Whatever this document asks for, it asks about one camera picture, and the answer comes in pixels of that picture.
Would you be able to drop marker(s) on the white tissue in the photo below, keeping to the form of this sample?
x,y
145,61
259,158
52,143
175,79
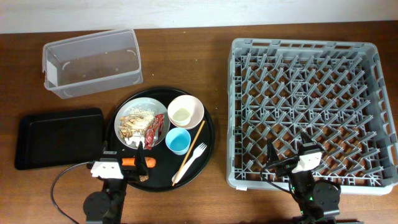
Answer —
x,y
135,140

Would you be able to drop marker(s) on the grey plate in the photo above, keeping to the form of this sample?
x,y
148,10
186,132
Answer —
x,y
146,104

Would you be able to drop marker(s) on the peanut shells and rice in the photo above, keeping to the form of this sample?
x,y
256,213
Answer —
x,y
137,121

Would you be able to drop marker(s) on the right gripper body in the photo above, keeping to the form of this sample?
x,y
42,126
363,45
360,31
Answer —
x,y
295,167

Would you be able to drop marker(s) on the wooden chopstick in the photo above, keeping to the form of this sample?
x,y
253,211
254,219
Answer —
x,y
188,153

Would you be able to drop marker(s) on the pink bowl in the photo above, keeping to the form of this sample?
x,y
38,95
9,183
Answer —
x,y
185,111

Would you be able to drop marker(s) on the black rectangular tray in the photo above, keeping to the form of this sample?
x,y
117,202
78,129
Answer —
x,y
59,138

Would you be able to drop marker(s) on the blue cup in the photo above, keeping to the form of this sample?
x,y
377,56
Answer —
x,y
178,141

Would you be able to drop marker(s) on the clear plastic bin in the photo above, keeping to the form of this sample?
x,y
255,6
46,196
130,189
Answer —
x,y
92,63

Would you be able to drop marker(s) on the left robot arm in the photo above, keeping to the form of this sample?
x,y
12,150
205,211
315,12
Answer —
x,y
106,205

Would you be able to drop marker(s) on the red snack wrapper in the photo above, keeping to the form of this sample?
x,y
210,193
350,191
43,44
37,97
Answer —
x,y
153,131

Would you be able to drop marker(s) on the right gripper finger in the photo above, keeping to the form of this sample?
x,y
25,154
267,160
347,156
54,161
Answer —
x,y
307,143
272,156

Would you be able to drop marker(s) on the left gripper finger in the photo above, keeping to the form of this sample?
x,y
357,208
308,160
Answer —
x,y
140,162
104,147

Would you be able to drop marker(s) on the black round tray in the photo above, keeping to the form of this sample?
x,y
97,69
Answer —
x,y
168,163

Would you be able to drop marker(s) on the grey dishwasher rack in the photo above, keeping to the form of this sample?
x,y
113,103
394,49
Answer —
x,y
333,91

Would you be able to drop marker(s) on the white plastic fork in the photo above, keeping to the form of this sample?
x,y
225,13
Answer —
x,y
196,154

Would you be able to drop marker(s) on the brown walnut shell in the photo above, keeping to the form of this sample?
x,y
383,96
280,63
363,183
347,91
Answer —
x,y
143,178

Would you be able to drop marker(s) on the orange carrot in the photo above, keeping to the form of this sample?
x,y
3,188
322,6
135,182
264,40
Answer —
x,y
151,162

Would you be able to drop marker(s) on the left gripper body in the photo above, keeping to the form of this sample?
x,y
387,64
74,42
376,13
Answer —
x,y
121,175

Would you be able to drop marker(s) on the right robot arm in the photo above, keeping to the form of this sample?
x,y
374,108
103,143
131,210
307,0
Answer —
x,y
318,200

